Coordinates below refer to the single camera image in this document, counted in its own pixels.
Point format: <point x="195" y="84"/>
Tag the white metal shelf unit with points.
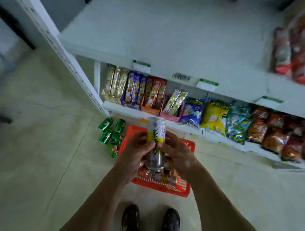
<point x="190" y="42"/>

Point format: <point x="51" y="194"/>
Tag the green soda can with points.
<point x="120" y="125"/>
<point x="117" y="137"/>
<point x="113" y="150"/>
<point x="106" y="136"/>
<point x="105" y="124"/>

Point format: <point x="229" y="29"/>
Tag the box of red snack packets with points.
<point x="153" y="94"/>

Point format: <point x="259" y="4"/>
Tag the person's black sandal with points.
<point x="130" y="217"/>
<point x="170" y="220"/>

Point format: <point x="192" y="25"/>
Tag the person's right forearm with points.
<point x="216" y="204"/>

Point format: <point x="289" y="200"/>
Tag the box of gold snack packets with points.
<point x="115" y="82"/>

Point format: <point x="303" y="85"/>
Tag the person's left thumb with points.
<point x="149" y="145"/>

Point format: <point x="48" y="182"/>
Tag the red plastic shopping basket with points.
<point x="166" y="188"/>

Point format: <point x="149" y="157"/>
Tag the person's left forearm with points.
<point x="100" y="204"/>

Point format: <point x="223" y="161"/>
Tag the person's left black sandal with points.
<point x="130" y="217"/>

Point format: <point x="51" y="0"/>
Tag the pile of drink cans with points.
<point x="164" y="178"/>

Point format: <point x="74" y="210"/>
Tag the person's right thumb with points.
<point x="164" y="148"/>

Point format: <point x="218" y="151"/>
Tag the tall silver yellow drink can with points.
<point x="156" y="128"/>

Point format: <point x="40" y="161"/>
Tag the pink box of gold packets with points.
<point x="172" y="104"/>

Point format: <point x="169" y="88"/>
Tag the box of purple snack packets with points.
<point x="134" y="89"/>

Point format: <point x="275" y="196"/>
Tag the person's right hand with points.
<point x="182" y="158"/>

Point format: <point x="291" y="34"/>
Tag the blue snack bag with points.
<point x="192" y="113"/>

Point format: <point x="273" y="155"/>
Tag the row of orange snack bags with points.
<point x="276" y="135"/>

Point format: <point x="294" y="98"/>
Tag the person's right black sandal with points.
<point x="170" y="220"/>

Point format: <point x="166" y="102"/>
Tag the teal snack bags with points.
<point x="238" y="123"/>

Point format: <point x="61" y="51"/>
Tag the green white price tag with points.
<point x="141" y="66"/>
<point x="269" y="102"/>
<point x="206" y="85"/>

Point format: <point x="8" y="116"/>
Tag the row of red snack packets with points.
<point x="289" y="52"/>

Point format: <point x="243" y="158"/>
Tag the person's left hand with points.
<point x="132" y="152"/>

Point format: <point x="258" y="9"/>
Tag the yellow chip bag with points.
<point x="214" y="117"/>

